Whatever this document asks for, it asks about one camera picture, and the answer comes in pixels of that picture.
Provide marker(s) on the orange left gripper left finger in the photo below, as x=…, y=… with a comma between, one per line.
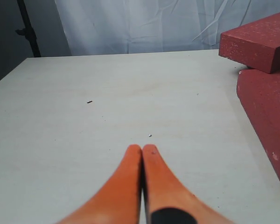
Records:
x=118, y=200

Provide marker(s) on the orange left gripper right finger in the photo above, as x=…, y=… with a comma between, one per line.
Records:
x=167, y=200

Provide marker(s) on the red brick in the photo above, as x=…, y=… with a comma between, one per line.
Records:
x=259, y=94
x=255, y=44

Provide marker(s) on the black stand pole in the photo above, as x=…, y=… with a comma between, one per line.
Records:
x=28, y=31

